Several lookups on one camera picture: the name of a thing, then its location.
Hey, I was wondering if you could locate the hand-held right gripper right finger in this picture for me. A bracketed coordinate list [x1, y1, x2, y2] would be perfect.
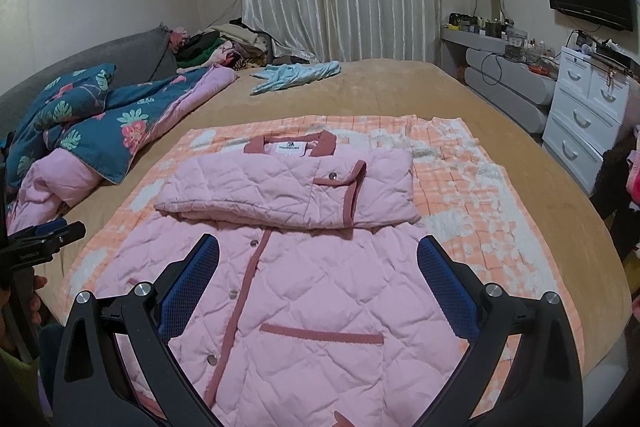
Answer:
[416, 234, 586, 427]

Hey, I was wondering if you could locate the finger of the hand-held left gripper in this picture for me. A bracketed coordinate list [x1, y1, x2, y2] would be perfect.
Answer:
[0, 218, 87, 275]

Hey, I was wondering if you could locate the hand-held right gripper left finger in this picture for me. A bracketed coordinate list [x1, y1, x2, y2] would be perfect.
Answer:
[52, 233, 223, 427]

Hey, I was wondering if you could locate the pink quilted jacket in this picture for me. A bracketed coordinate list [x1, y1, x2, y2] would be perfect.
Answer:
[95, 130, 506, 427]

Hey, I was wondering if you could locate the person's left forearm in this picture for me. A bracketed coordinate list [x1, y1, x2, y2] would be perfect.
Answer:
[0, 332, 36, 427]

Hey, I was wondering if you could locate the pile of mixed clothes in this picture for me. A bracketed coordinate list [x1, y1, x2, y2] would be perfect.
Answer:
[170, 21, 273, 72]

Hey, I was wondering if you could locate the person's left hand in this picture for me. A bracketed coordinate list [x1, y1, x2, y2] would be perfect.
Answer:
[27, 276, 49, 325]

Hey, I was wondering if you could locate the orange checked blanket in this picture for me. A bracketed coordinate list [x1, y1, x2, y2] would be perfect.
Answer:
[60, 113, 586, 413]

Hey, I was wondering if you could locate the blue floral quilt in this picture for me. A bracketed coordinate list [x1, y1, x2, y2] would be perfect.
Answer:
[5, 63, 237, 233]

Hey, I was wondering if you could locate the grey headboard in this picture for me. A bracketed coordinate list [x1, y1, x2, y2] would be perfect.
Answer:
[0, 24, 178, 122]

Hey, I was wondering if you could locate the dark cloth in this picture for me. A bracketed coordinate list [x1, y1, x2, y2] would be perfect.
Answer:
[590, 134, 640, 220]

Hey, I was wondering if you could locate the grey dressing table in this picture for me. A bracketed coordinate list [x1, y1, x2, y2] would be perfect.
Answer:
[441, 27, 558, 135]

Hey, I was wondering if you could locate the bed with tan sheet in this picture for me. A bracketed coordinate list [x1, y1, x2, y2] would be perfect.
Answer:
[0, 57, 633, 408]

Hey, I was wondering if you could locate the white drawer cabinet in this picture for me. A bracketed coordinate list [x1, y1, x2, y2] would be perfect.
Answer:
[541, 44, 640, 195]

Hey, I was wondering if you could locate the pink yellow printed cloth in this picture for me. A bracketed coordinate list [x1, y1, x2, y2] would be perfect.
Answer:
[625, 127, 640, 208]

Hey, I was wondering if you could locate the light blue garment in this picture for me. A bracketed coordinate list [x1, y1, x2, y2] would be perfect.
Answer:
[249, 61, 342, 96]

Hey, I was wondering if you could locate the cluster of toiletry bottles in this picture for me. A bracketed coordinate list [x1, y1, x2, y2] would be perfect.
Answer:
[447, 9, 556, 72]

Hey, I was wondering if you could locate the oval vanity mirror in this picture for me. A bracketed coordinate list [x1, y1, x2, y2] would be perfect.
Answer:
[475, 0, 503, 25]

